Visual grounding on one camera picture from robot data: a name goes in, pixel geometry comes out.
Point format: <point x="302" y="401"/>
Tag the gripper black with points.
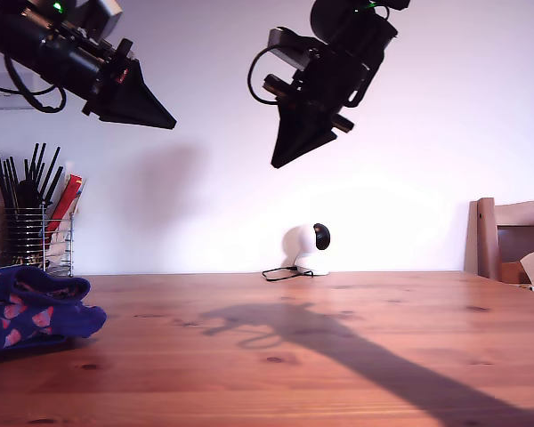
<point x="334" y="80"/>
<point x="89" y="71"/>

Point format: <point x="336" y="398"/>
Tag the black chopstick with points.
<point x="49" y="178"/>
<point x="35" y="164"/>
<point x="1" y="187"/>
<point x="12" y="182"/>

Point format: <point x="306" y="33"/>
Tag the red chopstick packet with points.
<point x="64" y="200"/>

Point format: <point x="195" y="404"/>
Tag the black round kitchen utensil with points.
<point x="26" y="193"/>

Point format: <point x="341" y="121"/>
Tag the wooden chair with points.
<point x="485" y="240"/>

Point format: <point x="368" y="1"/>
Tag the cardboard box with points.
<point x="512" y="272"/>

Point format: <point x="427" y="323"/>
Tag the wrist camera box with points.
<point x="102" y="15"/>
<point x="289" y="46"/>

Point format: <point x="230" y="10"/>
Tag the white security camera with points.
<point x="307" y="249"/>

